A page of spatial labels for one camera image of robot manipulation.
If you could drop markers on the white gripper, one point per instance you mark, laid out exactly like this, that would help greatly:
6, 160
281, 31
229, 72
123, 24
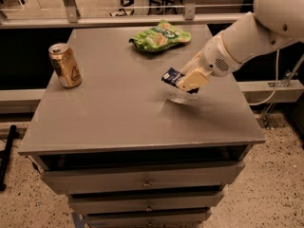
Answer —
215, 58

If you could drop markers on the blue rxbar blueberry wrapper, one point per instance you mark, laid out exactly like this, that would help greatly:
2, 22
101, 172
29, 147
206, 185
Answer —
172, 76

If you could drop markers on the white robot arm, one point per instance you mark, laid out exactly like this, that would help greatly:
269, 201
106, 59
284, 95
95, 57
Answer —
272, 25

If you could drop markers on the orange soda can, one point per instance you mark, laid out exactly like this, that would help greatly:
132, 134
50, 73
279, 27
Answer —
65, 65

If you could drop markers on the green chip bag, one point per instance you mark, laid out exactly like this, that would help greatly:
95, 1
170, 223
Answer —
160, 38

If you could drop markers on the grey drawer cabinet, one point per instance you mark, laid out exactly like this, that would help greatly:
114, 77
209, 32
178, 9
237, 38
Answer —
123, 114

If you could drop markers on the top grey drawer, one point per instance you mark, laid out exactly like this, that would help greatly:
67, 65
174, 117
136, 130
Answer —
142, 177

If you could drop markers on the grey drawer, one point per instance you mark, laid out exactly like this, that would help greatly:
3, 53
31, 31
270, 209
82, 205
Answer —
147, 219
142, 177
146, 202

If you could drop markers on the middle grey drawer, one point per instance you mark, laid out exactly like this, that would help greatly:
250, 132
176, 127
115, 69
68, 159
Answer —
146, 202

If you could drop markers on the bottom grey drawer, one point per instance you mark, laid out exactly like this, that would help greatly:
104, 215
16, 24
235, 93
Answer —
147, 219

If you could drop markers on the black floor stand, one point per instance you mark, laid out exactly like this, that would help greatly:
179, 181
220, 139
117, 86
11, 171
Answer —
5, 156

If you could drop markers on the metal railing frame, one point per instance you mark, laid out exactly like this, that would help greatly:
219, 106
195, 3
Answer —
29, 14

